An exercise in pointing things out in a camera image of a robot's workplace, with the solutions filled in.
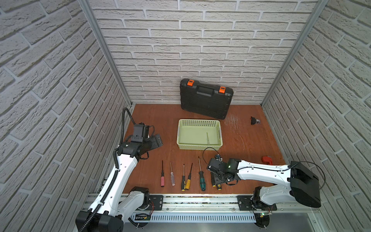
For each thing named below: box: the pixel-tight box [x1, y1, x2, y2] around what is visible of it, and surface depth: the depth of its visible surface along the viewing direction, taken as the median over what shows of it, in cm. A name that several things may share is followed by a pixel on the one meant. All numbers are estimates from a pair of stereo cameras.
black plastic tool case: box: [179, 78, 234, 120], surface depth 97 cm
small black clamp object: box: [250, 116, 261, 125], surface depth 109 cm
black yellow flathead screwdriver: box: [181, 163, 186, 192], surface depth 81 cm
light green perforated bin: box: [176, 118, 224, 151], surface depth 102 cm
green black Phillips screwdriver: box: [198, 156, 206, 192], surface depth 81 cm
